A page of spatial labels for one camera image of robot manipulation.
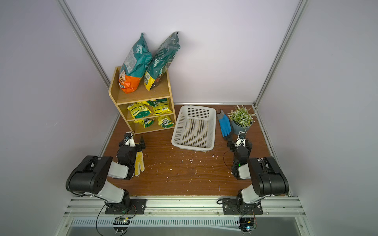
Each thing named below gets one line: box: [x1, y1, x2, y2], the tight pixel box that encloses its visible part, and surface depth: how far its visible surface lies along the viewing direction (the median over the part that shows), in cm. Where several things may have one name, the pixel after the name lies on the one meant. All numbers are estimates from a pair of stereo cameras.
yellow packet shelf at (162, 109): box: [153, 105, 174, 116], surface depth 93 cm
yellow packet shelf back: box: [146, 97, 169, 108], surface depth 96 cm
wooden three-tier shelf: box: [108, 66, 177, 135], surface depth 92 cm
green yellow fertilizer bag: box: [143, 31, 181, 91], surface depth 76 cm
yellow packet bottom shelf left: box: [132, 118, 155, 128], surface depth 103 cm
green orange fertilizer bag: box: [118, 32, 154, 94], surface depth 77 cm
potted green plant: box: [227, 104, 257, 135], surface depth 92 cm
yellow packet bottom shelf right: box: [157, 116, 175, 128], surface depth 105 cm
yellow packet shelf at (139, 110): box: [126, 102, 153, 119], surface depth 94 cm
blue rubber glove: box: [217, 113, 232, 137], surface depth 104 cm
